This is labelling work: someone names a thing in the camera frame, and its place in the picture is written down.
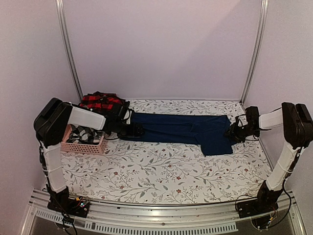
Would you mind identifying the left aluminium frame post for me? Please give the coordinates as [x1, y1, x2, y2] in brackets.
[55, 0, 83, 100]

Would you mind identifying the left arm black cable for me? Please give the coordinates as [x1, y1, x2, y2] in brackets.
[122, 107, 135, 123]

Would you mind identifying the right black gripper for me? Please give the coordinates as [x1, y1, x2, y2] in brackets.
[224, 122, 259, 143]

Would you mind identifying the floral patterned table mat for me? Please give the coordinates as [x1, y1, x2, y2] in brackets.
[45, 97, 273, 204]

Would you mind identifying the front aluminium rail base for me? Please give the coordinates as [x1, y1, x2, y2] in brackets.
[21, 189, 308, 235]

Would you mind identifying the navy blue t-shirt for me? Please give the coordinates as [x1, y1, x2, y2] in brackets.
[121, 113, 235, 156]

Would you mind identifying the red black plaid shirt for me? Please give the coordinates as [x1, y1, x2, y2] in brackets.
[79, 92, 130, 114]

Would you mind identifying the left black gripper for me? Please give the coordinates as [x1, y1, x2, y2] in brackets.
[115, 120, 145, 139]

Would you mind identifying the pink plastic laundry basket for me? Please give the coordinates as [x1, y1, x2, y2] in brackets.
[61, 125, 107, 155]

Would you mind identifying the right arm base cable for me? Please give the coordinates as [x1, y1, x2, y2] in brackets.
[234, 188, 296, 231]

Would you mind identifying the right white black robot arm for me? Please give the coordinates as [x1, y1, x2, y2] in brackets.
[225, 102, 313, 218]

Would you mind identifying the black white checkered cloth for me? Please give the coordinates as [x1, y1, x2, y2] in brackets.
[66, 124, 103, 145]

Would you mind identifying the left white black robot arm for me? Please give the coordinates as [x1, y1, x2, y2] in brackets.
[33, 98, 145, 218]

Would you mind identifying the right aluminium frame post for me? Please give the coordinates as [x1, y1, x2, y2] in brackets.
[240, 0, 268, 105]

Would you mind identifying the aluminium frame post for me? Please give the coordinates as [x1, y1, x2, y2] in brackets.
[55, 0, 83, 100]
[240, 0, 268, 105]

